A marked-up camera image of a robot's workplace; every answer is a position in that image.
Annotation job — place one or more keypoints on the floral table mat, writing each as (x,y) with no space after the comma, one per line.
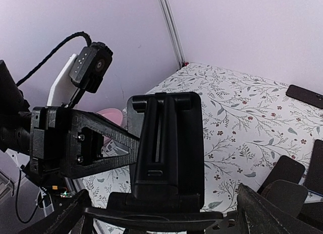
(248,124)

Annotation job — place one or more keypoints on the black phone centre upper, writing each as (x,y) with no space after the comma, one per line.
(313,180)

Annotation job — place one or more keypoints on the blue phone under stand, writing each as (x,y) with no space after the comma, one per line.
(286,169)

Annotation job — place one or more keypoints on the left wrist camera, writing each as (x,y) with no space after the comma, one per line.
(82,73)

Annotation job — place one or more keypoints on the black phone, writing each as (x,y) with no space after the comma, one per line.
(305,96)
(313,180)

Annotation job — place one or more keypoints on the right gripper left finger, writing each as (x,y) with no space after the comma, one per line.
(69,217)

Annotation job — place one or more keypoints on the left aluminium frame post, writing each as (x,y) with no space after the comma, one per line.
(173,32)

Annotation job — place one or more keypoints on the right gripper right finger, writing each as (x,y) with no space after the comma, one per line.
(258,215)

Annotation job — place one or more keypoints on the black phone at back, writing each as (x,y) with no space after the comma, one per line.
(305,96)

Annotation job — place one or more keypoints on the silver phone stand left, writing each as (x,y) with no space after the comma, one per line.
(113,148)

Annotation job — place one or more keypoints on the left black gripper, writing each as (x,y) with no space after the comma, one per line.
(40,134)

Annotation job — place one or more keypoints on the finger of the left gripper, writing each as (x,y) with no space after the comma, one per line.
(94,144)

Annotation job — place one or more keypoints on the black folding phone stand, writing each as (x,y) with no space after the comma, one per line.
(167,182)

